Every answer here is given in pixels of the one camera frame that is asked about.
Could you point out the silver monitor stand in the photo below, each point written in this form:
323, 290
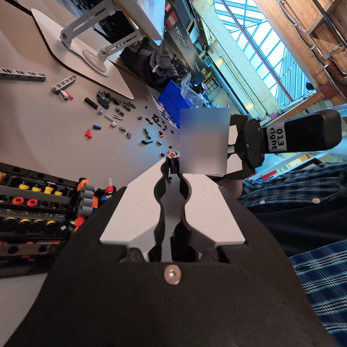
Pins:
81, 65

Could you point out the blue storage bin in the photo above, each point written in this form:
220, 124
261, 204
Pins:
170, 95

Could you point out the skylight window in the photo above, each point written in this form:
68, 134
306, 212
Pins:
257, 40

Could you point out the clear plastic bag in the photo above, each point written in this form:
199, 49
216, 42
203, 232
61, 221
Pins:
191, 92

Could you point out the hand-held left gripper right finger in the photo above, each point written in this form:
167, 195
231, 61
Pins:
214, 214

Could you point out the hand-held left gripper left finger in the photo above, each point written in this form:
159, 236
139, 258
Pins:
130, 211

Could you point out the person's right hand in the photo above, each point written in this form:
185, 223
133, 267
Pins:
231, 188

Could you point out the dark navy shirt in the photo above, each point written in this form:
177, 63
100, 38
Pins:
298, 225

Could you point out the white monitor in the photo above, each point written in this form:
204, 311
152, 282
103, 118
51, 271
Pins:
141, 16

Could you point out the lego chassis assembly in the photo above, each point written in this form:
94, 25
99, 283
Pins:
40, 206

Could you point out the black lego set box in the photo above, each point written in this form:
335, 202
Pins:
179, 29

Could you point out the long grey lego liftarm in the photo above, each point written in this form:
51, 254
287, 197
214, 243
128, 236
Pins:
24, 73

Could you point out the lego sticker sheet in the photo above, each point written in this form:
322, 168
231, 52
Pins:
165, 113

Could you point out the scattered small lego pieces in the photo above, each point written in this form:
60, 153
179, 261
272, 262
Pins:
147, 141

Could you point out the red white lego piece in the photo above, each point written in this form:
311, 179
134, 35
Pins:
66, 95

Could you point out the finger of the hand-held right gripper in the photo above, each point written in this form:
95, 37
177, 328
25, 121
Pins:
235, 164
233, 135

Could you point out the small grey red Lego piece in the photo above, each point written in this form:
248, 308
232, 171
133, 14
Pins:
173, 166

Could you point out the red lego connector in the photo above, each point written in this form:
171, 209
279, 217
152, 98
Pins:
88, 133

